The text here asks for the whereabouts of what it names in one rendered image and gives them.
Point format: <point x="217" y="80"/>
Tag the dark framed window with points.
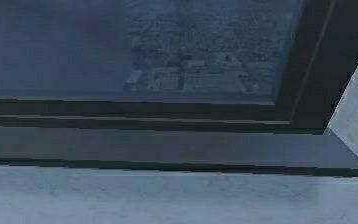
<point x="173" y="60"/>

